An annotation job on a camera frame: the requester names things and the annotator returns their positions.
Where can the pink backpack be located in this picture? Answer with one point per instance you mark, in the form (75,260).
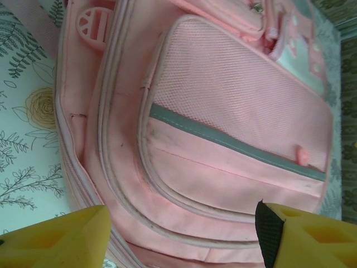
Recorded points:
(195,111)

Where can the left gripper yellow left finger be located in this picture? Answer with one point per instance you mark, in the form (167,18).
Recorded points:
(55,243)

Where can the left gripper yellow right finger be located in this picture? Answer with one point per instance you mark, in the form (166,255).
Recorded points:
(306,243)

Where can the floral tablecloth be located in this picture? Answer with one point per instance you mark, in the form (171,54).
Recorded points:
(22,125)

